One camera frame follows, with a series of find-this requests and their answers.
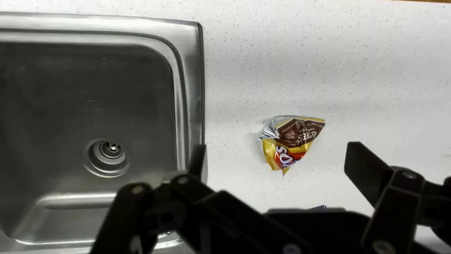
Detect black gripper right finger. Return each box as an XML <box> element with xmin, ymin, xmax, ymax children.
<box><xmin>344</xmin><ymin>141</ymin><xmax>451</xmax><ymax>254</ymax></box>

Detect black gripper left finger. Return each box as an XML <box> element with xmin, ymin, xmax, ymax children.
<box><xmin>89</xmin><ymin>142</ymin><xmax>265</xmax><ymax>254</ymax></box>

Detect brown yellow snack wrapper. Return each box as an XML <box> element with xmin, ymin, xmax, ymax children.
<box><xmin>260</xmin><ymin>115</ymin><xmax>326</xmax><ymax>175</ymax></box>

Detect stainless steel double sink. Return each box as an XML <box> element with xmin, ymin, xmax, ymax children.
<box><xmin>0</xmin><ymin>12</ymin><xmax>206</xmax><ymax>254</ymax></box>

